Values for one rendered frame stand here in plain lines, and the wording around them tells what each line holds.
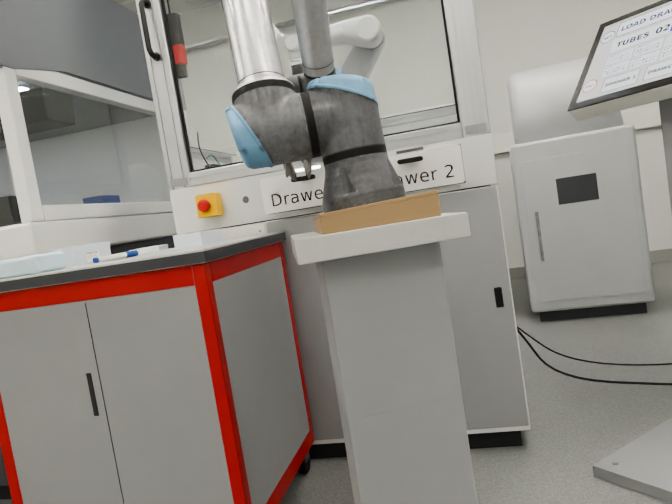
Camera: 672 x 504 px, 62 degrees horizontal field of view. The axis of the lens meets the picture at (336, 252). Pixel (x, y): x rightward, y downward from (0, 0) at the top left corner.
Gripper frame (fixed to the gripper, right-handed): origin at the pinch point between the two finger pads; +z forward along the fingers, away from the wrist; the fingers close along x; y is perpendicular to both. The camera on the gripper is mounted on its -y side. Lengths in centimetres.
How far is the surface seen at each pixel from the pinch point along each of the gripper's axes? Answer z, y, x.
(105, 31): -34, -75, -80
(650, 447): 71, 52, 84
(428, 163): 5.9, -3.6, 36.5
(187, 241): 0.3, 23.9, -29.7
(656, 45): -16, -4, 95
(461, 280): 36, 15, 41
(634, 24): -17, -18, 94
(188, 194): 4.1, -7.1, -40.4
